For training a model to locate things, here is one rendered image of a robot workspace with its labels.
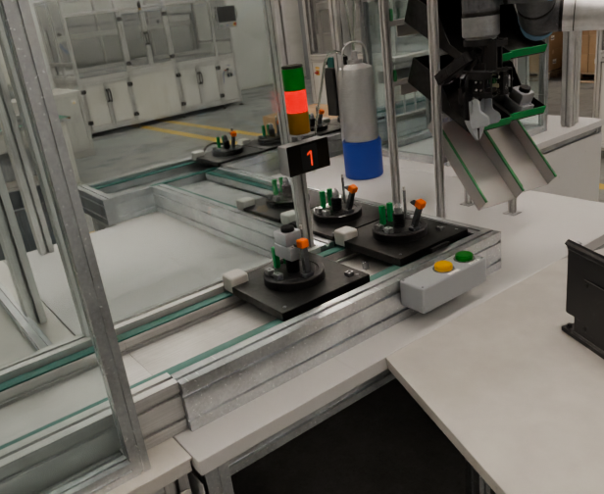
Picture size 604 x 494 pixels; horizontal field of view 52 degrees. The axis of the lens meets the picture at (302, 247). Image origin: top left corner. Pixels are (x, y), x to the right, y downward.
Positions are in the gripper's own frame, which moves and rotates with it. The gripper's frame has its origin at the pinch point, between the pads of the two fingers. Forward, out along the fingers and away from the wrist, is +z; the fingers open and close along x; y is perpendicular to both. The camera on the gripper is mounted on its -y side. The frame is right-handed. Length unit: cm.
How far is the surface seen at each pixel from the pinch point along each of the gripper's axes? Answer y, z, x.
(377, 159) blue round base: -92, 30, 56
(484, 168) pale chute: -17.2, 16.4, 25.7
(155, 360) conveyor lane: -21, 32, -74
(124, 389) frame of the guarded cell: 1, 21, -87
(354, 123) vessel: -97, 15, 49
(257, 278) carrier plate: -27, 26, -45
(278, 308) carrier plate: -11, 26, -50
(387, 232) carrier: -18.3, 23.8, -11.0
